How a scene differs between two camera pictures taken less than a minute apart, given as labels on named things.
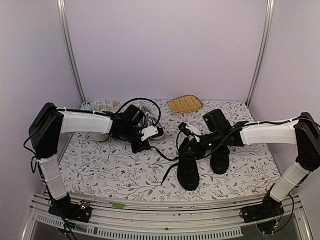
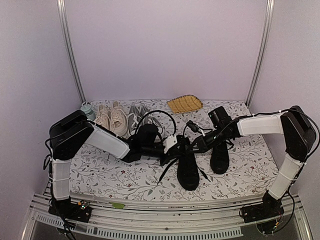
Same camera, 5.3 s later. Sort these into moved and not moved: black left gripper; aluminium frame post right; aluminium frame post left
Moved: black left gripper
Not moved: aluminium frame post left; aluminium frame post right
